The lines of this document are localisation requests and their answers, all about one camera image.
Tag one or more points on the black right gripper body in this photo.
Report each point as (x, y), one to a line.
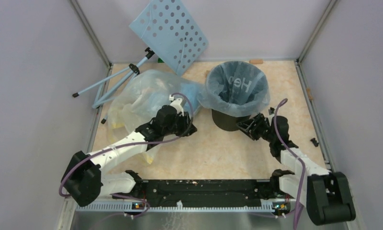
(261, 129)

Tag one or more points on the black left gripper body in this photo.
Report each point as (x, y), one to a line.
(179, 126)

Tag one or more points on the black plastic trash bin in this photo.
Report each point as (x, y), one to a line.
(227, 122)

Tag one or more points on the translucent yellowish trash bag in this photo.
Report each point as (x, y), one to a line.
(142, 97)

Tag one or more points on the light blue trash bag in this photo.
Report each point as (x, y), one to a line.
(235, 88)

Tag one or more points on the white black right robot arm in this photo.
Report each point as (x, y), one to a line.
(325, 194)

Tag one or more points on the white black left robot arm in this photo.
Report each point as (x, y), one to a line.
(86, 177)

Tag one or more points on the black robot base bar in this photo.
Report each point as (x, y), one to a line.
(207, 193)

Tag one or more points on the small black clip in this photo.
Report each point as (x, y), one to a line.
(314, 142)

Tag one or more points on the light blue tripod legs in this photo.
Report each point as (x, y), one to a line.
(133, 72)

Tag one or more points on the small wooden cork piece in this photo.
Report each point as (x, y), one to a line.
(256, 61)

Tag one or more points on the light blue perforated stand plate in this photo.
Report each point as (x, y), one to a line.
(170, 33)

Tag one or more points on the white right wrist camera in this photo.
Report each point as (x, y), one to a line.
(271, 111)

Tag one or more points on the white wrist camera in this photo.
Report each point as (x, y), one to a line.
(271, 111)
(178, 104)

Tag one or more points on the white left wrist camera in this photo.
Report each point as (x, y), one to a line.
(178, 104)

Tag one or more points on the white slotted cable duct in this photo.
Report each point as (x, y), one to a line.
(126, 206)

